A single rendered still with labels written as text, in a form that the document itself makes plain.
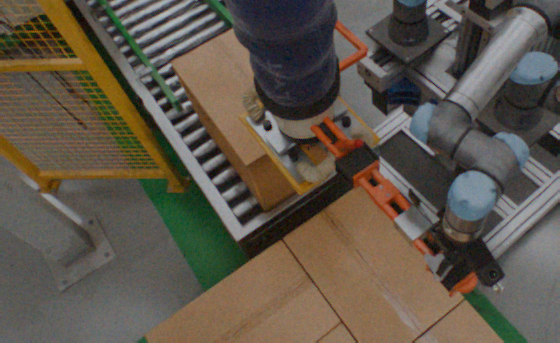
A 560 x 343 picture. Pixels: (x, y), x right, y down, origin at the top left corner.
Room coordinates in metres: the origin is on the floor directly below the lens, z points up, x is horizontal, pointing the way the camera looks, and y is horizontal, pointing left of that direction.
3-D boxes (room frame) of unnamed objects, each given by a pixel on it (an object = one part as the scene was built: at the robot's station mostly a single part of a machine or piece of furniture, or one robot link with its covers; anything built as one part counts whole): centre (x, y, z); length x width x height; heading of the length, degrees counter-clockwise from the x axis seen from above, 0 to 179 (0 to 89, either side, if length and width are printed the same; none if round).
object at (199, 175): (1.86, 0.94, 0.50); 2.31 x 0.05 x 0.19; 28
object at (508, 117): (0.90, -0.62, 1.09); 0.15 x 0.15 x 0.10
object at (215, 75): (1.28, 0.24, 0.75); 0.60 x 0.40 x 0.40; 27
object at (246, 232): (0.98, 0.10, 0.58); 0.70 x 0.03 x 0.06; 118
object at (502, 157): (0.46, -0.30, 1.57); 0.11 x 0.11 x 0.08; 42
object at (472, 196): (0.38, -0.24, 1.57); 0.09 x 0.08 x 0.11; 132
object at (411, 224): (0.48, -0.17, 1.26); 0.07 x 0.07 x 0.04; 28
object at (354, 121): (0.93, -0.03, 1.17); 0.34 x 0.10 x 0.05; 28
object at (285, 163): (0.84, 0.13, 1.17); 0.34 x 0.10 x 0.05; 28
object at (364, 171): (0.67, -0.07, 1.27); 0.10 x 0.08 x 0.06; 118
